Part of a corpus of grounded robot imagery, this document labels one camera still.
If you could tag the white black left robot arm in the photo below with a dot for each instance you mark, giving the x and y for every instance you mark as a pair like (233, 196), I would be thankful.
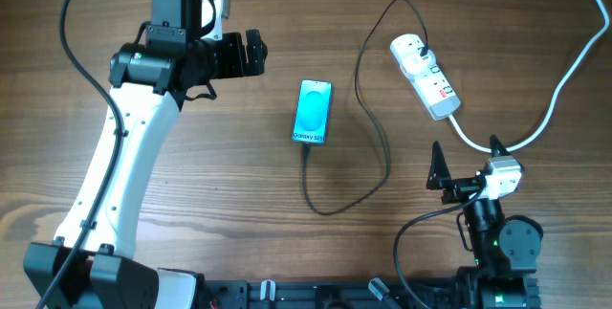
(90, 262)

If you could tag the Galaxy smartphone blue screen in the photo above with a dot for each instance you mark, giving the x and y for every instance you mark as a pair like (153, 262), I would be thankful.
(312, 111)

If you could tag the white power strip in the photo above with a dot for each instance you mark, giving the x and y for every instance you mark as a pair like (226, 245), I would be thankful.
(431, 86)

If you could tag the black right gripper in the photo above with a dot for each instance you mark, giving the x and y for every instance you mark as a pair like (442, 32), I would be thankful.
(440, 178)

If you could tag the white USB wall charger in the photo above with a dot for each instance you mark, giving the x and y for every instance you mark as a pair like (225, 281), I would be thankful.
(414, 64)

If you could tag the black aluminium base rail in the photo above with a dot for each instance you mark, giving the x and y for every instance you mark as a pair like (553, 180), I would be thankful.
(448, 292)

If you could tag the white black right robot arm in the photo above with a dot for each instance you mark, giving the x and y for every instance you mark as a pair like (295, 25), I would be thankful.
(505, 249)

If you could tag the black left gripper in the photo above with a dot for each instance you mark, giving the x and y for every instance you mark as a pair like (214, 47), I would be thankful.
(254, 55)

